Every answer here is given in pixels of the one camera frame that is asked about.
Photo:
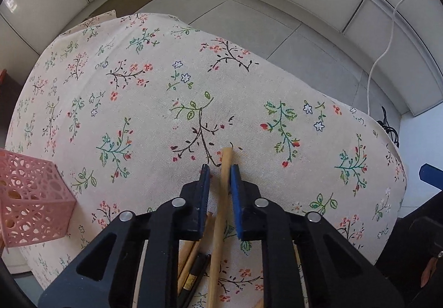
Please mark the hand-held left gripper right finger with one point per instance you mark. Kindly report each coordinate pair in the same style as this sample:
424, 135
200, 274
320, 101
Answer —
237, 197

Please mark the pile of wooden chopsticks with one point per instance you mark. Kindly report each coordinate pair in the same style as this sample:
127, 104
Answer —
187, 256

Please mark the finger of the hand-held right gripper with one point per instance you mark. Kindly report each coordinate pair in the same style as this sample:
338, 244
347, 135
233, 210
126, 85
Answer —
432, 174

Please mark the pink perforated plastic basket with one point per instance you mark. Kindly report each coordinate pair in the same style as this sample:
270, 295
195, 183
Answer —
34, 238

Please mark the black chopstick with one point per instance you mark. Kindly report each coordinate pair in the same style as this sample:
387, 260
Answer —
197, 264

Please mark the light bamboo chopstick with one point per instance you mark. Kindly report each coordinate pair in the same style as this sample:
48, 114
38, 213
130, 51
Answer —
225, 162

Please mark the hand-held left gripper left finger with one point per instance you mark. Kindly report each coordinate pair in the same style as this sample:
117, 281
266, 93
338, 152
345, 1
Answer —
205, 190

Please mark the floral tablecloth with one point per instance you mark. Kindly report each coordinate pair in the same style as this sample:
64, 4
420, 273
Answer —
242, 103

